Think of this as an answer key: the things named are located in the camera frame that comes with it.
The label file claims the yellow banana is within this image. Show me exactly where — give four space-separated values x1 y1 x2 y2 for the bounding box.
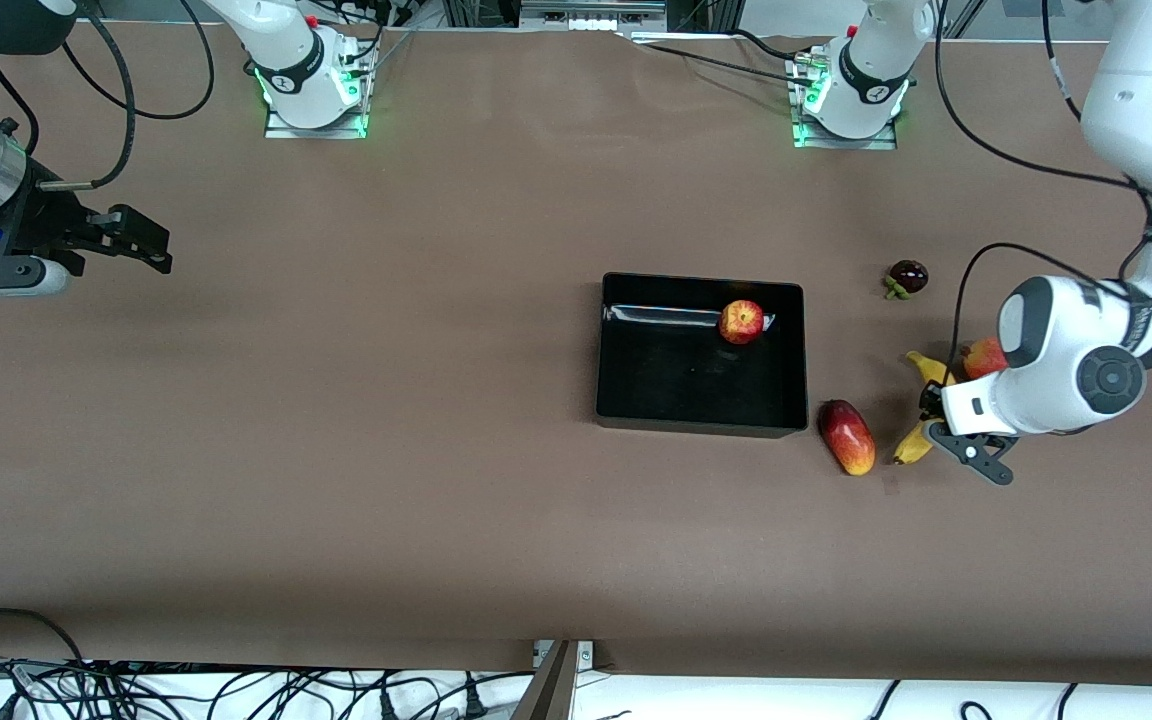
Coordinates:
891 350 957 467

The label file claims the red yellow apple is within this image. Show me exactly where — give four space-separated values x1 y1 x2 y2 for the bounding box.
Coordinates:
718 299 766 346

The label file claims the black plastic box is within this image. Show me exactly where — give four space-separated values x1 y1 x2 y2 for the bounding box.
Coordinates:
594 271 810 440

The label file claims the red apple on table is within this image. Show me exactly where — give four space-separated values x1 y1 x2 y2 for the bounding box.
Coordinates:
961 337 1009 381

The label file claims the red yellow mango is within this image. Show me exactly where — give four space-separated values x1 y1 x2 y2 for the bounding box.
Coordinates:
817 399 877 477

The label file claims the dark purple mangosteen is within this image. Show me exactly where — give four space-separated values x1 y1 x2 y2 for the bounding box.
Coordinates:
883 259 930 301

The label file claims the metal equipment rack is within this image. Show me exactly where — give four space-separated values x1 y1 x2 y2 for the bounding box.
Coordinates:
441 0 747 36

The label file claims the thin black looped cable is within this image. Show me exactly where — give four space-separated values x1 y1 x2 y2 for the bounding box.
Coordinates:
61 0 217 121

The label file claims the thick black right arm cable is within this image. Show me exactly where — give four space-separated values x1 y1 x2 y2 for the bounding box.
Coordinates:
36 0 137 191

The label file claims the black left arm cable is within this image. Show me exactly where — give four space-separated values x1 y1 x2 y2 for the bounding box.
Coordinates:
934 0 1152 351

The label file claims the black floor cable loop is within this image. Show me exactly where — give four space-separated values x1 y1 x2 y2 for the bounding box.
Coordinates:
0 608 87 666

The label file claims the metal table edge bracket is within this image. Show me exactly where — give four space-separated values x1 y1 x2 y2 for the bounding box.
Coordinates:
534 640 595 669

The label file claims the black cable across table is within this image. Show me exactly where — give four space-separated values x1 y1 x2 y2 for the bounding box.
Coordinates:
626 28 827 91

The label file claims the dark metal post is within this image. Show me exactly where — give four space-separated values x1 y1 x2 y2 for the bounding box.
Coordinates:
509 640 577 720

